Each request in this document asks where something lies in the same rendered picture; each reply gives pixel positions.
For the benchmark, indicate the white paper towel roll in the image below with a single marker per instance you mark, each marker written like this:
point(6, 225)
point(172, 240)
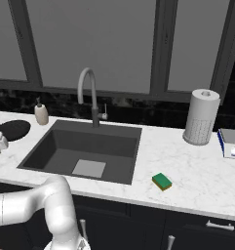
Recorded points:
point(201, 117)

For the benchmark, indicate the beige soap dispenser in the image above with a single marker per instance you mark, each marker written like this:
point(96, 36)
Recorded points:
point(41, 114)

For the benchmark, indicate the grey curved tap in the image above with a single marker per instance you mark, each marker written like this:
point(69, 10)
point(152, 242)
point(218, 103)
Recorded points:
point(93, 97)

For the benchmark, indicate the dark drawer front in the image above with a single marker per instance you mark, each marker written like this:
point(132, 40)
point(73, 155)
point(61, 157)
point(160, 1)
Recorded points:
point(193, 224)

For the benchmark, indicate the dark grey sink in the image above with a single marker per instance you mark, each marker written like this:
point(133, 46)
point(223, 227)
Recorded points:
point(89, 153)

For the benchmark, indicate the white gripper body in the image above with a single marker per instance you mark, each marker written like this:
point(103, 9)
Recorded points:
point(1, 144)

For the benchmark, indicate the blue and white box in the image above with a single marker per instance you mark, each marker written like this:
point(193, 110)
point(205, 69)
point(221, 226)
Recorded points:
point(232, 140)

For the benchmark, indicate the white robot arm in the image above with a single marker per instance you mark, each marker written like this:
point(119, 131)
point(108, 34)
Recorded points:
point(54, 201)

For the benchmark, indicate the black pan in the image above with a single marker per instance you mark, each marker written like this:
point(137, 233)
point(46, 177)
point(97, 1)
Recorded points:
point(13, 130)

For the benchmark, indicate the green and yellow sponge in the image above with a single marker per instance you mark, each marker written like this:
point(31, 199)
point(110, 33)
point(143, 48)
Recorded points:
point(161, 180)

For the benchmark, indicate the dark cupboard door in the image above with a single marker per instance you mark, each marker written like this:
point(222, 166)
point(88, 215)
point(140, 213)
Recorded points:
point(206, 242)
point(122, 231)

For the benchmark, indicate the grey framed window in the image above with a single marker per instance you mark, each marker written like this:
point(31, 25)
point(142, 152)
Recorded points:
point(115, 42)

